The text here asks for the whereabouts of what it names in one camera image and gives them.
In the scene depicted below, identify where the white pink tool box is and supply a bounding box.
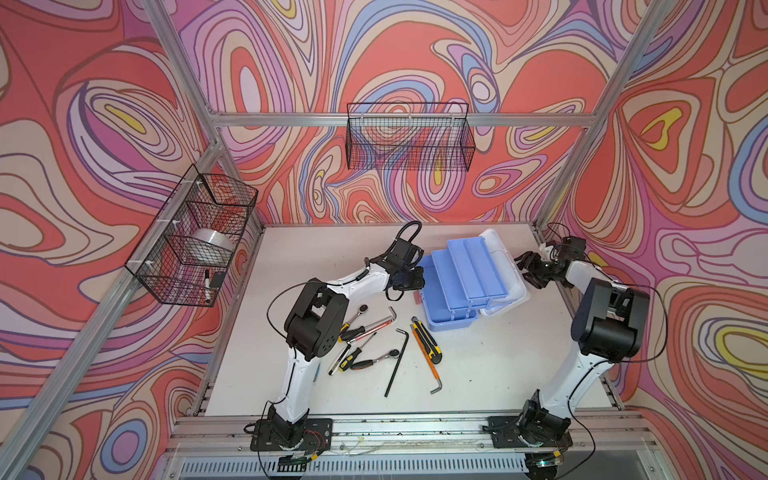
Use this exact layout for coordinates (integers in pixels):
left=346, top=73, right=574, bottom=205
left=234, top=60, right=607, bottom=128
left=419, top=228, right=531, bottom=332

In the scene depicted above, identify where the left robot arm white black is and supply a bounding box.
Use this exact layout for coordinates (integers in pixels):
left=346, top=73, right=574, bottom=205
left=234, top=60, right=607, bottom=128
left=255, top=220, right=425, bottom=447

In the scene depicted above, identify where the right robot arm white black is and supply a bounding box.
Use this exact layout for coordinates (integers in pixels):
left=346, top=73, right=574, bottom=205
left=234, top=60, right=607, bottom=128
left=515, top=236, right=650, bottom=447

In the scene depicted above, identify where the red sleeved hex key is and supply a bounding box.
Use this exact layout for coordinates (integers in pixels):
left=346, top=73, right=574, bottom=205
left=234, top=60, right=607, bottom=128
left=350, top=307, right=397, bottom=342

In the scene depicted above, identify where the black hex key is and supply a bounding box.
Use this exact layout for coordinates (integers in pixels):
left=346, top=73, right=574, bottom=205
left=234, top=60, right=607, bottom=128
left=384, top=328, right=410, bottom=398

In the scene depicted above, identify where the yellow black utility knife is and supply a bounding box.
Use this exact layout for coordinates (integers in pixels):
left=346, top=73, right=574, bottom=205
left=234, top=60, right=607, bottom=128
left=411, top=316, right=443, bottom=365

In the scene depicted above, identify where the orange sleeved hex key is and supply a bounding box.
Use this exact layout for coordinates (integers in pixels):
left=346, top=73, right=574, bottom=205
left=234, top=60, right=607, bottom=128
left=411, top=323, right=443, bottom=395

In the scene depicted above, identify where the silver tape roll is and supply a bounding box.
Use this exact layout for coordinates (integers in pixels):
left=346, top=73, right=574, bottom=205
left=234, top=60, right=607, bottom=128
left=192, top=228, right=235, bottom=251

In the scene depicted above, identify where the large screwdriver black yellow handle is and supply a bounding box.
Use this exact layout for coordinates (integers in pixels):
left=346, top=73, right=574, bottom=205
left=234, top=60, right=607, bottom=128
left=339, top=326, right=367, bottom=342

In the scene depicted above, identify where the black wire basket back wall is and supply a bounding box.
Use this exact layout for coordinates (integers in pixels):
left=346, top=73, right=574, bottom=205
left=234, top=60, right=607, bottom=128
left=345, top=100, right=476, bottom=172

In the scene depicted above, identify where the black wire basket wall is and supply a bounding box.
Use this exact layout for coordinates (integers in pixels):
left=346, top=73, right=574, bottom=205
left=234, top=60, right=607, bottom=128
left=125, top=166, right=259, bottom=307
left=345, top=100, right=476, bottom=172

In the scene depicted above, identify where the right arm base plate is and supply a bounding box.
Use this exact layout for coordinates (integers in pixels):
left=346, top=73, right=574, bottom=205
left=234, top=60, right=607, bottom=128
left=482, top=415, right=573, bottom=449

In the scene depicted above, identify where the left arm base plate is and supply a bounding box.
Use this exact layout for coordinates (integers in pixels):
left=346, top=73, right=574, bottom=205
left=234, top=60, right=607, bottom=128
left=250, top=417, right=333, bottom=453

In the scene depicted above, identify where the black wire basket left wall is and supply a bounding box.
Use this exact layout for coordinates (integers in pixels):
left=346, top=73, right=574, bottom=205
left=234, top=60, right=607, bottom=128
left=125, top=166, right=259, bottom=307

